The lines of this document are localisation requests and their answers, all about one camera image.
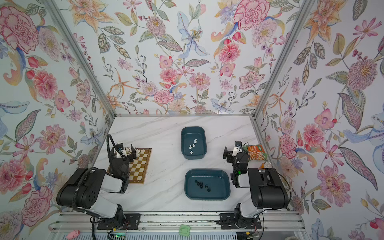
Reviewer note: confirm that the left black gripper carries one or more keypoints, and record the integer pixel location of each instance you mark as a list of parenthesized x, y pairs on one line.
[(125, 152)]

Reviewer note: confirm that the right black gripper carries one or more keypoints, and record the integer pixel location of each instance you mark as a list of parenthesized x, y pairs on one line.
[(231, 155)]

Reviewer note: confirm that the wooden chess board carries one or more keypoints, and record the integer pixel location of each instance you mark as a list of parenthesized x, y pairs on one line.
[(130, 169)]

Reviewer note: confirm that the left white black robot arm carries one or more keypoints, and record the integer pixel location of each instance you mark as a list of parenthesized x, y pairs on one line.
[(82, 191)]

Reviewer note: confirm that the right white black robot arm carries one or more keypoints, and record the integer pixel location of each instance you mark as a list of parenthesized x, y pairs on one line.
[(266, 188)]

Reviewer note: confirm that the white chess pieces on board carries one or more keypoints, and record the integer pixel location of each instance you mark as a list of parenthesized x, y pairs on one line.
[(131, 152)]

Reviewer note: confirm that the black chess pieces in bin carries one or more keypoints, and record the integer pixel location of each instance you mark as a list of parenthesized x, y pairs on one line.
[(201, 185)]

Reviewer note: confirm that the green snack packet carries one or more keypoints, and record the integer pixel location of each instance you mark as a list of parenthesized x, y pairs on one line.
[(257, 153)]

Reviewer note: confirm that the orange soda can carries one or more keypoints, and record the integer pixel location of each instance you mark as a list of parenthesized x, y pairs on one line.
[(268, 165)]

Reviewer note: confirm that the near teal plastic bin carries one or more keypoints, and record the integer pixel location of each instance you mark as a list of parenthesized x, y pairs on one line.
[(217, 180)]

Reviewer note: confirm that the teal plastic bin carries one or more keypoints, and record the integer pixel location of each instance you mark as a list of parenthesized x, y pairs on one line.
[(217, 180), (188, 135)]

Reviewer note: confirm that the far teal plastic bin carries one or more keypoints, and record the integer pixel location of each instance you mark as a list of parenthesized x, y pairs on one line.
[(188, 135)]

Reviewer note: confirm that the pink toy pig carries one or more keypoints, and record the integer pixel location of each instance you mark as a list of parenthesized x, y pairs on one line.
[(73, 235)]

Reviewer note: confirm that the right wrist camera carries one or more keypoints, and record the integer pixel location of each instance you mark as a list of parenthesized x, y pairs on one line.
[(238, 144)]

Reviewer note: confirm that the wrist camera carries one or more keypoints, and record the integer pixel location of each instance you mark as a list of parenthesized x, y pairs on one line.
[(119, 147), (238, 144)]

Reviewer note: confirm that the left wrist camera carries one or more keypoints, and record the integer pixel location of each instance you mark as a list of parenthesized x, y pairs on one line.
[(119, 147)]

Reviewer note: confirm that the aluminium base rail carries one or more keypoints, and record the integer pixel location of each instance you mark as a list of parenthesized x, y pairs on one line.
[(271, 221)]

